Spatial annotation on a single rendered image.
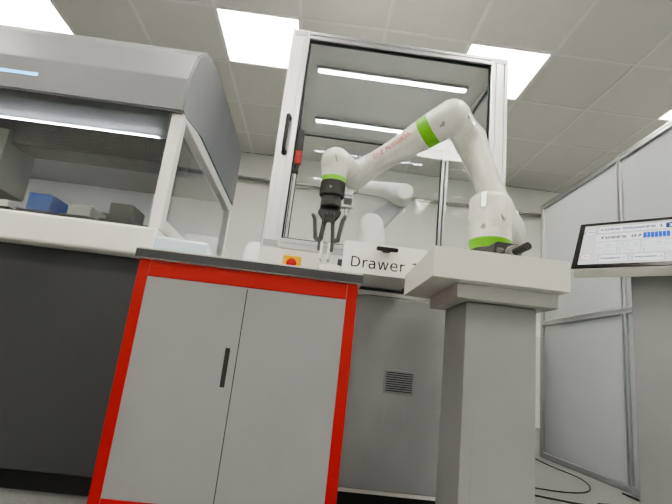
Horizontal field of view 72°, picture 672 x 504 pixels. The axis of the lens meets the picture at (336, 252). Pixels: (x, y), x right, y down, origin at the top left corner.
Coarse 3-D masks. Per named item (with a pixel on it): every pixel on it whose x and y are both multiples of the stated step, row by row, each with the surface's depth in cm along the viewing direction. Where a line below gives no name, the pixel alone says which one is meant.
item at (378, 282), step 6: (366, 276) 168; (372, 276) 167; (378, 276) 166; (366, 282) 180; (372, 282) 179; (378, 282) 177; (384, 282) 176; (390, 282) 174; (396, 282) 173; (402, 282) 172; (378, 288) 190; (384, 288) 189; (390, 288) 187; (396, 288) 186; (402, 288) 184
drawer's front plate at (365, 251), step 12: (348, 240) 159; (348, 252) 158; (360, 252) 158; (372, 252) 158; (408, 252) 159; (420, 252) 159; (348, 264) 157; (360, 264) 157; (408, 264) 158; (384, 276) 157; (396, 276) 157
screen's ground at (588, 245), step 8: (616, 224) 186; (624, 224) 184; (616, 232) 182; (624, 232) 180; (632, 232) 178; (584, 240) 186; (592, 240) 183; (600, 240) 181; (608, 240) 179; (616, 240) 178; (624, 240) 176; (584, 248) 181; (592, 248) 179; (632, 256) 167; (584, 264) 174
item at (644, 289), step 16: (640, 288) 169; (656, 288) 166; (640, 304) 168; (656, 304) 165; (640, 320) 166; (656, 320) 163; (640, 336) 165; (656, 336) 162; (640, 352) 164; (656, 352) 161; (640, 368) 163; (656, 368) 160; (640, 384) 161; (656, 384) 159; (640, 400) 160; (656, 400) 158; (640, 416) 159; (656, 416) 156; (640, 432) 158; (656, 432) 155; (640, 448) 157; (656, 448) 154; (640, 464) 156; (656, 464) 153; (640, 480) 155; (656, 480) 152; (640, 496) 154; (656, 496) 151
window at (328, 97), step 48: (336, 48) 214; (336, 96) 208; (384, 96) 210; (432, 96) 212; (480, 96) 213; (336, 144) 203; (384, 192) 199; (432, 192) 201; (384, 240) 194; (432, 240) 196
